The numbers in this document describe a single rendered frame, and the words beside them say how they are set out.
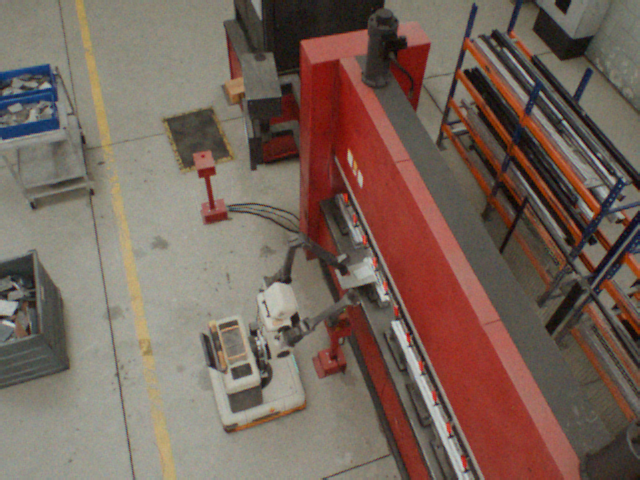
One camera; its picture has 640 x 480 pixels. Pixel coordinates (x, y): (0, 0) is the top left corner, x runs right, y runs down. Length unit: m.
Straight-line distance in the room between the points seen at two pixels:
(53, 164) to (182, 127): 1.43
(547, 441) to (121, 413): 3.47
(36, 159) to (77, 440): 2.79
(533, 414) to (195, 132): 5.07
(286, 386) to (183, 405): 0.88
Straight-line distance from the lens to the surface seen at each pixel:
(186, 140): 6.79
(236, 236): 5.89
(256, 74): 4.47
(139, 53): 8.08
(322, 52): 4.08
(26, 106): 6.13
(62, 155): 6.52
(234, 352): 4.26
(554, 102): 5.43
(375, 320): 4.42
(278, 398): 4.79
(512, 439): 3.07
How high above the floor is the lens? 4.75
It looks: 53 degrees down
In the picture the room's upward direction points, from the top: 4 degrees clockwise
